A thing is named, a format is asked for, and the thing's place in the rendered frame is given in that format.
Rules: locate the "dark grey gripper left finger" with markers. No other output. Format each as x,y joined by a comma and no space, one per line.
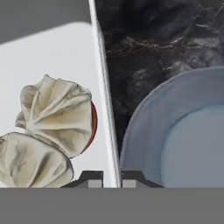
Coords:
92,178

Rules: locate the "white tupperware container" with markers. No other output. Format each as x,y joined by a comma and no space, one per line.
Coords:
58,55

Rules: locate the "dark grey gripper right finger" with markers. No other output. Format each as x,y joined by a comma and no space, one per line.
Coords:
131,178

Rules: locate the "pale blue round plate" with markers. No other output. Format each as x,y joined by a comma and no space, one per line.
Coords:
180,131

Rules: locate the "beige dumpling with red rim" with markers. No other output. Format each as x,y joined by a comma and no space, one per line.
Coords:
58,113

